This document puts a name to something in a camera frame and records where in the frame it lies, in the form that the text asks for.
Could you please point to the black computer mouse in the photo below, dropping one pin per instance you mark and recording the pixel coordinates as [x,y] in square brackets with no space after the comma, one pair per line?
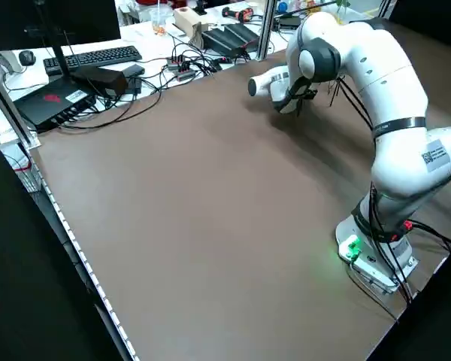
[26,57]

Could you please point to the black keyboard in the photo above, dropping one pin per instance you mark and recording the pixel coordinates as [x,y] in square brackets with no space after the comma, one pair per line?
[97,56]

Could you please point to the small black box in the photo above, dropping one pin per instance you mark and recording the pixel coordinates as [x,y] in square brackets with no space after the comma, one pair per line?
[133,70]

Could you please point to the grey usb hub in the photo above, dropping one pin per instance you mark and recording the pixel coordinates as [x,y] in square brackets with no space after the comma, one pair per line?
[180,67]

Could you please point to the black ridged power supply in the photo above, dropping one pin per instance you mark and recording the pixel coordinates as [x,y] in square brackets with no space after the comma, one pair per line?
[220,41]
[244,34]

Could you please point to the flat black device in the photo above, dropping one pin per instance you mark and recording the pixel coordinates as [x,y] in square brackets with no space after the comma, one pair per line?
[287,22]

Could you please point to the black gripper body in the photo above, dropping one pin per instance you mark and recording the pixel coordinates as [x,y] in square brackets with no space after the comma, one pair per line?
[309,94]

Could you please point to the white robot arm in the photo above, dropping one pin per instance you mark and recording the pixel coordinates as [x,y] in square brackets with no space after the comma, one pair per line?
[391,75]

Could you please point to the black computer with red logo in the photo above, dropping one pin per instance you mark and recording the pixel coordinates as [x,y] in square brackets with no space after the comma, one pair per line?
[52,99]

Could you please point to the orange black power tool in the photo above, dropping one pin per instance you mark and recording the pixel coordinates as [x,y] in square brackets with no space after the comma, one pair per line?
[237,14]

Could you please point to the small black adapter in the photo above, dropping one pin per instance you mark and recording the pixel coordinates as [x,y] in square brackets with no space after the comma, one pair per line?
[135,85]

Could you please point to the clear plastic cup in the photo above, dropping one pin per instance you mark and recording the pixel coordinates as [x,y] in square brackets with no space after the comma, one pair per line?
[158,22]

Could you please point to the wooden box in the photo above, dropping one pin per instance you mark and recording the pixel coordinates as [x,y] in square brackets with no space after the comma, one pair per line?
[188,19]

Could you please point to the black monitor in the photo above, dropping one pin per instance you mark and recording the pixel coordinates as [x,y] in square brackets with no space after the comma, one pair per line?
[60,19]

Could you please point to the black power brick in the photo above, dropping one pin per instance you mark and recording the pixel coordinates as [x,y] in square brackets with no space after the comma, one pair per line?
[101,80]

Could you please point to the aluminium frame post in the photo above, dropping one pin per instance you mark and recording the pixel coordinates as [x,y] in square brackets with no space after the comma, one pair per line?
[265,30]
[7,105]

